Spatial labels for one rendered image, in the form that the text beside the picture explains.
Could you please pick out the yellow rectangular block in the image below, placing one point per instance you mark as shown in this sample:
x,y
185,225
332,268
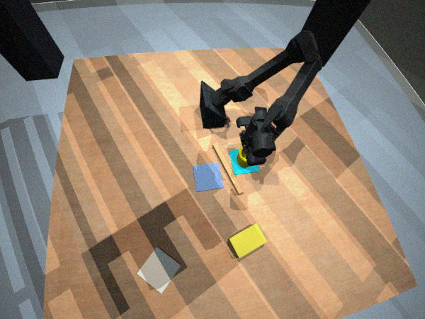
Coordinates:
x,y
247,240

